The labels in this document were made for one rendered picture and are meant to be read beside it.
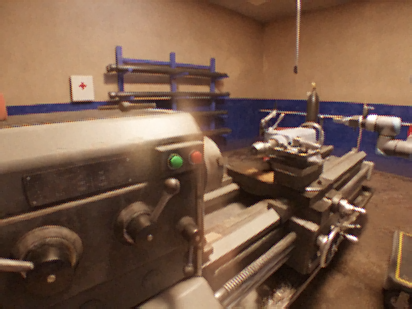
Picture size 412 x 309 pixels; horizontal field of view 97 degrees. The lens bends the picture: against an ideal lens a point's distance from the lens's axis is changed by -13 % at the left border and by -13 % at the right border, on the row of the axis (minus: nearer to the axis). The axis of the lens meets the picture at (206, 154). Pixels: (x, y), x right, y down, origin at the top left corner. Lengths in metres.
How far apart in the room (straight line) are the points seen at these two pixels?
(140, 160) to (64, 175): 0.15
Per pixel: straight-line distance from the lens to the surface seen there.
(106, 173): 0.45
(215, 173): 0.80
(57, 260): 0.42
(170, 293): 0.71
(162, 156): 0.45
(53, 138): 0.45
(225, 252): 0.84
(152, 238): 0.46
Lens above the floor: 1.38
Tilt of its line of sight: 16 degrees down
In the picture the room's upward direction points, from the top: straight up
